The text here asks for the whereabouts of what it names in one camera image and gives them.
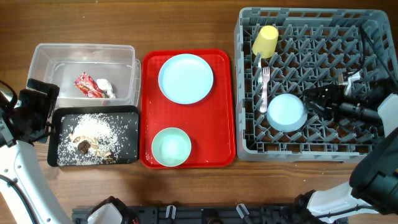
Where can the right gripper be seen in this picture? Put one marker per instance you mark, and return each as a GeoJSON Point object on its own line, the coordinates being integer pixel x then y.
{"type": "Point", "coordinates": [333, 94]}

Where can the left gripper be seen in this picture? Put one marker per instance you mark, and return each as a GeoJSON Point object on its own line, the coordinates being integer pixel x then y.
{"type": "Point", "coordinates": [45, 102]}

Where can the light blue small bowl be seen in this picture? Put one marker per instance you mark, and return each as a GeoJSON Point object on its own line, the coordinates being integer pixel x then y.
{"type": "Point", "coordinates": [286, 113]}

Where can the red snack wrapper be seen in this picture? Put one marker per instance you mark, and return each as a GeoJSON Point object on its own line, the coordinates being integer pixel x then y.
{"type": "Point", "coordinates": [88, 86]}

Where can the white plastic fork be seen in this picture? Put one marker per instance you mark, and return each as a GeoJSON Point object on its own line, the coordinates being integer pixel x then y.
{"type": "Point", "coordinates": [265, 79]}

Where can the white tissue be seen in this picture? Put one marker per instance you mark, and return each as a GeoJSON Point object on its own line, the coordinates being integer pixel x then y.
{"type": "Point", "coordinates": [106, 87]}

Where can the white plastic spoon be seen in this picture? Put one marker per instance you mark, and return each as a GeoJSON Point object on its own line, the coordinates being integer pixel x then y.
{"type": "Point", "coordinates": [259, 71]}

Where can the yellow plastic cup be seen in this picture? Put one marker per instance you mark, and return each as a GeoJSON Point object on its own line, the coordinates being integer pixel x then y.
{"type": "Point", "coordinates": [266, 42]}

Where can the green bowl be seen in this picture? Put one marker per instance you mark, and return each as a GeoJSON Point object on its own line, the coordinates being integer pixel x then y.
{"type": "Point", "coordinates": [171, 147]}

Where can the light blue plate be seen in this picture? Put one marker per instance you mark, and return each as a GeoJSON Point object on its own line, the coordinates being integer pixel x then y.
{"type": "Point", "coordinates": [185, 79]}

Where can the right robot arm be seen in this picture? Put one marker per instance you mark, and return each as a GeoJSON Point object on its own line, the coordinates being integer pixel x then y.
{"type": "Point", "coordinates": [372, 187]}

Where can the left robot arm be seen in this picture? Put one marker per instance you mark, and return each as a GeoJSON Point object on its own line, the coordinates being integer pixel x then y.
{"type": "Point", "coordinates": [23, 185]}

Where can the grey dishwasher rack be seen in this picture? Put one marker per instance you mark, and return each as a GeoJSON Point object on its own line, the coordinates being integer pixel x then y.
{"type": "Point", "coordinates": [314, 46]}

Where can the black tray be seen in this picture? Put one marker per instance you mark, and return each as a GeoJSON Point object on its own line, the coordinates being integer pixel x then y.
{"type": "Point", "coordinates": [53, 137]}

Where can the clear plastic bin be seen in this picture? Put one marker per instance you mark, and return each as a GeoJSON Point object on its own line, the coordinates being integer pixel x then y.
{"type": "Point", "coordinates": [62, 64]}

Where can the food scraps and rice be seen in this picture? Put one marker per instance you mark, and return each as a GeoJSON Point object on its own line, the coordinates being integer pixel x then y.
{"type": "Point", "coordinates": [90, 140]}

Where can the red serving tray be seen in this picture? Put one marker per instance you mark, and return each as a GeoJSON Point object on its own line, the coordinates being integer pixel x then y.
{"type": "Point", "coordinates": [209, 123]}

